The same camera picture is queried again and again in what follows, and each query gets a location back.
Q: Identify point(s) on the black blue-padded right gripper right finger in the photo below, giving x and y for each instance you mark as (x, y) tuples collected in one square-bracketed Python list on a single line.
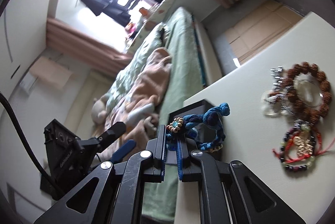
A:
[(230, 192)]

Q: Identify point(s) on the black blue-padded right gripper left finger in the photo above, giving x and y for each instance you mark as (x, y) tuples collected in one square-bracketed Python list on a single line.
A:
[(112, 193)]

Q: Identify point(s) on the black jewelry box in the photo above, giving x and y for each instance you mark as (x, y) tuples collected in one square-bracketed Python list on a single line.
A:
[(201, 122)]

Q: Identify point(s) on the beige plush toy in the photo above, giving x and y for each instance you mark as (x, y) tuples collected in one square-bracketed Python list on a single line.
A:
[(99, 109)]

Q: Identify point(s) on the pink blanket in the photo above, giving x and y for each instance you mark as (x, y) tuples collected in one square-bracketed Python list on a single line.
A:
[(137, 109)]

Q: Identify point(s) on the brown curtain left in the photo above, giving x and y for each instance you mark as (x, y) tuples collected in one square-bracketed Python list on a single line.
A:
[(67, 40)]

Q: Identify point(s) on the green bed sheet mattress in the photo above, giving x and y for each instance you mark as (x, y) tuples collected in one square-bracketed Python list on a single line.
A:
[(159, 202)]

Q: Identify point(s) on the green floral quilt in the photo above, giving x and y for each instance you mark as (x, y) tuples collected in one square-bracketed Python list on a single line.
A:
[(127, 77)]

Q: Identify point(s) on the black hanging clothes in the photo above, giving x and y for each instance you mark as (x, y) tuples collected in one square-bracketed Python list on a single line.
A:
[(111, 8)]

